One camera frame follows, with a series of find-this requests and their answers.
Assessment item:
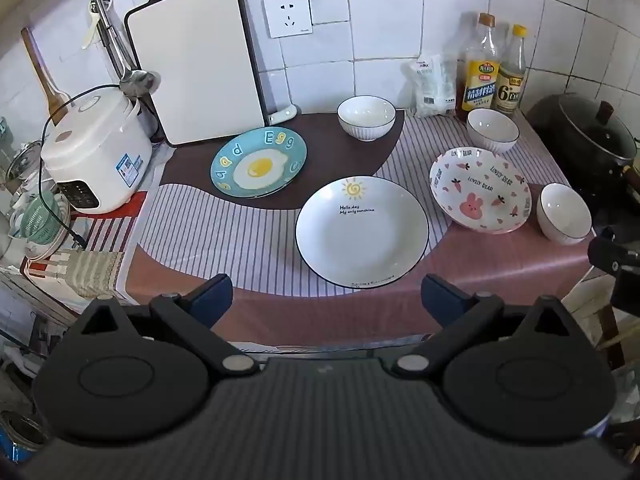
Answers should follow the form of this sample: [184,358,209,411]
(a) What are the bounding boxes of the amber cooking wine bottle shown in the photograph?
[455,12,502,122]

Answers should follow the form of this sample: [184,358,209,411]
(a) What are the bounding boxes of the striped pink table cloth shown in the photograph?
[122,109,597,347]

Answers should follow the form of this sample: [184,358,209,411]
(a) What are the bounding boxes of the black wok with glass lid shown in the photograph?
[527,92,640,202]

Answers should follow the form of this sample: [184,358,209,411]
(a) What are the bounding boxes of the white seasoning bag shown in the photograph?
[402,54,459,119]

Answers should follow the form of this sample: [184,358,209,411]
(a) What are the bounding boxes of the blue fried egg plate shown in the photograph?
[210,127,308,199]

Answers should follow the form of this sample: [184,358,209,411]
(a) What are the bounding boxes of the metal ladle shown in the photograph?
[91,0,162,97]

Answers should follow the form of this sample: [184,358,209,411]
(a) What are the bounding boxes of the white cutting board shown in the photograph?
[124,0,267,147]

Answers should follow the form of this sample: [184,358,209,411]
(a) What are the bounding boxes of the white sun print plate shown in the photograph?
[295,176,430,290]

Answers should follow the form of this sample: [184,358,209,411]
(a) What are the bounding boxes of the clear vinegar bottle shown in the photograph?
[492,24,529,117]

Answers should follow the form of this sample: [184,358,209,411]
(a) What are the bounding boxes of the white handled knife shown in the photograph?
[267,104,301,126]

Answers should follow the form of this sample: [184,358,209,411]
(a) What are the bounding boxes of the white ribbed bowl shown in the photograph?
[337,95,398,142]

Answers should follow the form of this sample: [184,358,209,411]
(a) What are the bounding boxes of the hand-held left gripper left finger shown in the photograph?
[80,274,261,379]

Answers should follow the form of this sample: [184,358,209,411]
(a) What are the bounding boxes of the white plastic wall hook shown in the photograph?
[81,1,107,51]

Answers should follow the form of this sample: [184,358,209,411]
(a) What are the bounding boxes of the green colander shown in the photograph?
[9,189,72,257]

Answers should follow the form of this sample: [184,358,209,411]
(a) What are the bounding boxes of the white rice cooker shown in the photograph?
[40,85,154,214]

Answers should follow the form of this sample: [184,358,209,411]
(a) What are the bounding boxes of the white bowl with blue rim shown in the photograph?
[537,183,594,246]
[467,108,520,155]

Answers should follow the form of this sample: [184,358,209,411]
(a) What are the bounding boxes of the wooden spatula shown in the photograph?
[20,27,72,127]

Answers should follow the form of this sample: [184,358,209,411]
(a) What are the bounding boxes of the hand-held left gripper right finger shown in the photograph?
[392,274,568,380]

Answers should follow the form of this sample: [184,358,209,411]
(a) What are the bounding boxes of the striped beige cloth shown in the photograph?
[64,249,127,302]

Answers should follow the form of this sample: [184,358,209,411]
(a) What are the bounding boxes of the pink bunny print plate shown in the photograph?
[429,147,532,234]

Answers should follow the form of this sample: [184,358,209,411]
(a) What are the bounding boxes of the white wall socket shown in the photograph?
[263,0,314,39]

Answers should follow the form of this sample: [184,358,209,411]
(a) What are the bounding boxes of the black rice cooker cable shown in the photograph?
[39,84,121,251]

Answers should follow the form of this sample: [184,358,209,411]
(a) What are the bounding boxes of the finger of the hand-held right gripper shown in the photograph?
[587,227,640,274]

